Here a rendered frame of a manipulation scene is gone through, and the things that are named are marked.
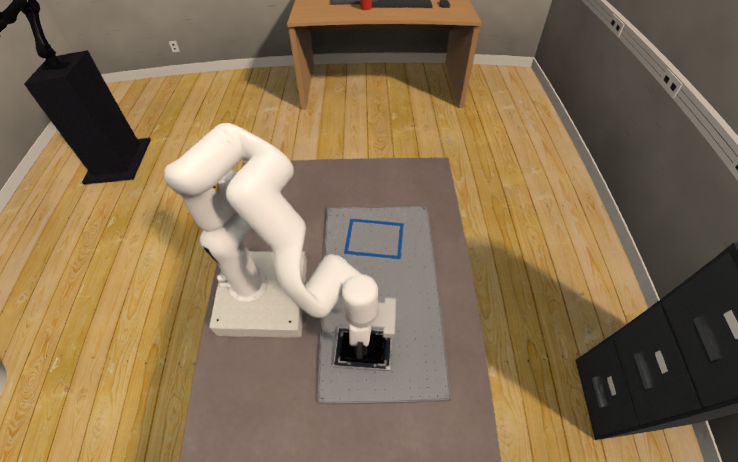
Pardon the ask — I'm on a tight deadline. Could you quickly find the blue rectangular tape outline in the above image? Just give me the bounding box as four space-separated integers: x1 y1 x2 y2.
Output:
344 218 404 259

